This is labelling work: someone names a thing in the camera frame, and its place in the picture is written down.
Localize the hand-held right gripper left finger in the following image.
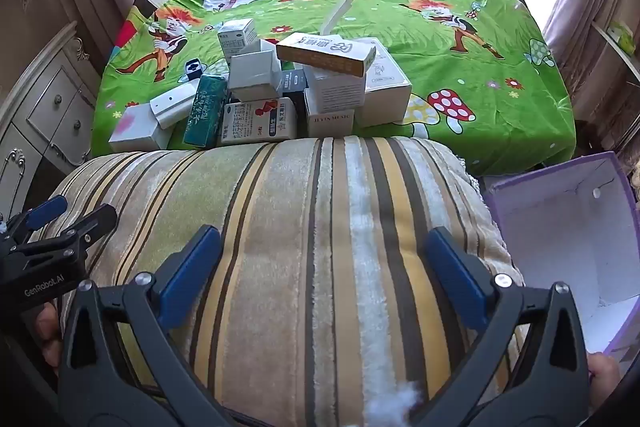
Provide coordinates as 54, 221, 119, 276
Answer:
57, 224, 236, 427

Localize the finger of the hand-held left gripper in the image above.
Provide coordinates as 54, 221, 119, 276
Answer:
5, 196, 69, 240
10, 204, 118, 258

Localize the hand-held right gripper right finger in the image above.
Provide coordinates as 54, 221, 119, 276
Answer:
405, 227, 591, 427

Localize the purple storage box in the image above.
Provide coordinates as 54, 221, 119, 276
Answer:
482, 151, 640, 388

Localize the pile of small cardboard boxes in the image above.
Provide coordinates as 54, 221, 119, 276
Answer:
109, 0, 413, 152

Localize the person's left hand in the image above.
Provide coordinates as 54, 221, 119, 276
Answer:
30, 302, 63, 377

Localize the person's right hand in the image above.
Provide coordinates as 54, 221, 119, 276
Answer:
587, 352, 623, 414

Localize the white carved dresser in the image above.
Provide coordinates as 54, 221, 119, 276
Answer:
0, 22, 108, 218

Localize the striped plush cushion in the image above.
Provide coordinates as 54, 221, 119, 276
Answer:
30, 134, 531, 427

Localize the green cartoon printed tablecloth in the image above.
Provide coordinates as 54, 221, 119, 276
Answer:
92, 0, 576, 178

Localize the white curved shelf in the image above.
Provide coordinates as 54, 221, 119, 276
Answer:
592, 19, 640, 82

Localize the green tissue pack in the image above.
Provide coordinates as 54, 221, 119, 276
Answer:
607, 21, 637, 55

